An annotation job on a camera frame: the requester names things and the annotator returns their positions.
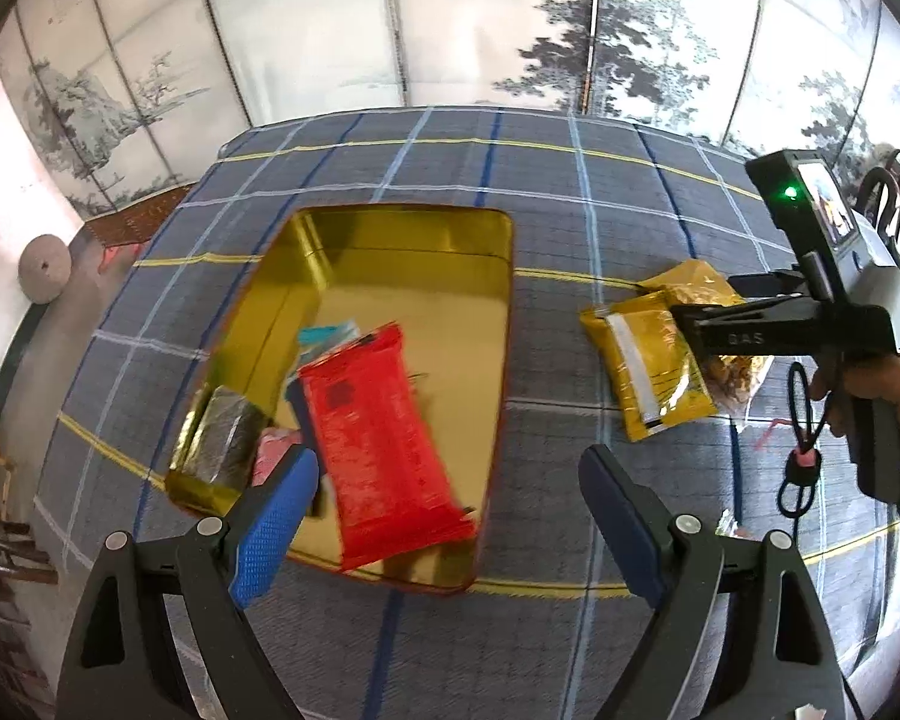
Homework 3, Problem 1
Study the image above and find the brown floor rug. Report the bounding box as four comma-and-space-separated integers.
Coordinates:
82, 184, 196, 248

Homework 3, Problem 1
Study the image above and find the red snack packet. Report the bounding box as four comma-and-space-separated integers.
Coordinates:
298, 322, 481, 571

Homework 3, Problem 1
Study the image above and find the black wrist strap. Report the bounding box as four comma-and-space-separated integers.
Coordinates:
776, 361, 833, 518

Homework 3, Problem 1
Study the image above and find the painted folding screen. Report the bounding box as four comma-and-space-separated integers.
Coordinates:
0, 0, 900, 218

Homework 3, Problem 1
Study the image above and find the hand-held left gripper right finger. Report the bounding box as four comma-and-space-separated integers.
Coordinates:
577, 444, 850, 720

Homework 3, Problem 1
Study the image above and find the grey plaid tablecloth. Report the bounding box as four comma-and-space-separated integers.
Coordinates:
34, 105, 900, 720

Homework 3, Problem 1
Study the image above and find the round stone disc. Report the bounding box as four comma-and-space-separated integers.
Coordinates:
19, 234, 72, 305

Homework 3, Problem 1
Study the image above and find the gold metal tin box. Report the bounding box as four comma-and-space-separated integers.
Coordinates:
166, 202, 516, 595

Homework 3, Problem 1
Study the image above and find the gold snack packet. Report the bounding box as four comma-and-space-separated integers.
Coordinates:
637, 259, 747, 308

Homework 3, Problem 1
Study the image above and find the pink snack packet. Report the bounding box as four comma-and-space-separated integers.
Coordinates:
251, 427, 308, 488

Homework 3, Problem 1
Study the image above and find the clear bag of nuts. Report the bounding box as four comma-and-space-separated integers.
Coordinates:
701, 352, 777, 417

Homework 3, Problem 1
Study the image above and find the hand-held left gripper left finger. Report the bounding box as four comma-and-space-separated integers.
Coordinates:
55, 445, 321, 720

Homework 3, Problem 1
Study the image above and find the dark grey snack packet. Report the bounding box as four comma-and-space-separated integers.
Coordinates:
169, 386, 275, 488

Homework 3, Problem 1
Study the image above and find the teal snack packet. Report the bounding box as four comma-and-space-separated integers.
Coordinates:
298, 321, 361, 361

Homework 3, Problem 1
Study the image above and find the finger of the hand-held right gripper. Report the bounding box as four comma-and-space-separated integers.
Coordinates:
670, 296, 782, 352
726, 268, 806, 300

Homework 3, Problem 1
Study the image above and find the yellow white-striped snack packet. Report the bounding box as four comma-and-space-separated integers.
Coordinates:
579, 291, 721, 443

